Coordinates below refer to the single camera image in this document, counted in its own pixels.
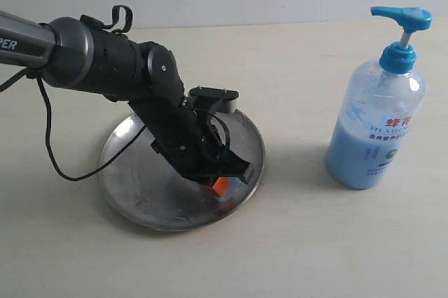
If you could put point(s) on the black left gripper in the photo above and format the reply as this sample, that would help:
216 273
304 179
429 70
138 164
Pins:
185 137

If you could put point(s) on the blue-grey block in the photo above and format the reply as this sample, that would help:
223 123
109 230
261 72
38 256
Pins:
234 185

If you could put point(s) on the blue pump lotion bottle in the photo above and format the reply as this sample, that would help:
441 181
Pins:
382 98

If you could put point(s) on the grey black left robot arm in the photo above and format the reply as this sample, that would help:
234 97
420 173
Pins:
88 55

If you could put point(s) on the round steel plate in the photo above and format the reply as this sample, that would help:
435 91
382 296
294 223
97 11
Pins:
141 185

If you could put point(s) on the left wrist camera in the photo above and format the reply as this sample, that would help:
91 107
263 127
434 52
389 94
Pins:
213 100

